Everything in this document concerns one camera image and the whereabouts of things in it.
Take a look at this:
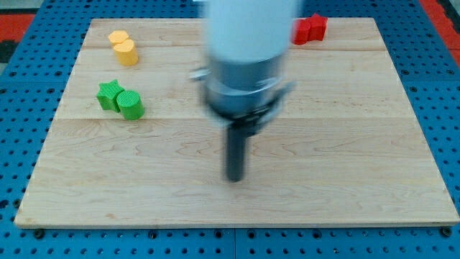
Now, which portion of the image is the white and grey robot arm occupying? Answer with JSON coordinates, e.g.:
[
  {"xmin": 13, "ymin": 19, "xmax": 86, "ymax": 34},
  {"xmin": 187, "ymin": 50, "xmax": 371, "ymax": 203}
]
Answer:
[{"xmin": 194, "ymin": 0, "xmax": 300, "ymax": 137}]

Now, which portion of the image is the green star block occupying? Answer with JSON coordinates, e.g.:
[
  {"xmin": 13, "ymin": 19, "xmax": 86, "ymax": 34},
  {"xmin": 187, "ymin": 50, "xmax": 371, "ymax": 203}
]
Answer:
[{"xmin": 96, "ymin": 79, "xmax": 124, "ymax": 112}]

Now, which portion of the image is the red star block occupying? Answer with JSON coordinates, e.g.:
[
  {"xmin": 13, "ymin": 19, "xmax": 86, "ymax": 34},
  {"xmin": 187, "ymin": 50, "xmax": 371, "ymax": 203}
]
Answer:
[{"xmin": 308, "ymin": 14, "xmax": 328, "ymax": 41}]

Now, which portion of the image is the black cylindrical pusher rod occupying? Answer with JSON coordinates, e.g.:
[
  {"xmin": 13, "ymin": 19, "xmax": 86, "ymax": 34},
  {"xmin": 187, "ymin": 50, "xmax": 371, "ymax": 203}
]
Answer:
[{"xmin": 225, "ymin": 124, "xmax": 248, "ymax": 182}]

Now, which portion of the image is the green cylinder block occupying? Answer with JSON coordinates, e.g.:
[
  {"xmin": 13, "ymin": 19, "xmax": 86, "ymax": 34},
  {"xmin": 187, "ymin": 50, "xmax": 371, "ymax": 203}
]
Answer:
[{"xmin": 116, "ymin": 90, "xmax": 144, "ymax": 120}]

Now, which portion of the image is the light wooden board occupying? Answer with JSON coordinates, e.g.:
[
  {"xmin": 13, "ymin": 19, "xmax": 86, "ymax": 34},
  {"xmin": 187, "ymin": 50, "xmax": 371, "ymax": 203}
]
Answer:
[{"xmin": 15, "ymin": 18, "xmax": 459, "ymax": 229}]

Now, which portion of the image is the red cylinder block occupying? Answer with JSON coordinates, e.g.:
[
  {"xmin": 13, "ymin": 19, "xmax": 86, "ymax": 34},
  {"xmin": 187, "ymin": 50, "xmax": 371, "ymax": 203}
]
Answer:
[{"xmin": 291, "ymin": 19, "xmax": 311, "ymax": 45}]

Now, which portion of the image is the yellow cylinder block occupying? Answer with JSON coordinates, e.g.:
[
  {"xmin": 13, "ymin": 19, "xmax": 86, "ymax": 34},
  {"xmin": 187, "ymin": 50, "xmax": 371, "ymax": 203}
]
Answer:
[{"xmin": 113, "ymin": 39, "xmax": 139, "ymax": 66}]

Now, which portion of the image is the yellow hexagon block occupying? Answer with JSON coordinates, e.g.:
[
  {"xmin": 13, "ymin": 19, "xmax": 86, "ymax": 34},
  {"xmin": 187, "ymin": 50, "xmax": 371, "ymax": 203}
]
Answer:
[{"xmin": 108, "ymin": 30, "xmax": 130, "ymax": 47}]

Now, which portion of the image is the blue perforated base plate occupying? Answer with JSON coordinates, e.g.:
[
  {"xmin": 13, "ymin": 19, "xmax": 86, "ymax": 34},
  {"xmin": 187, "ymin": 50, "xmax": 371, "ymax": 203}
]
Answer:
[{"xmin": 1, "ymin": 0, "xmax": 459, "ymax": 258}]

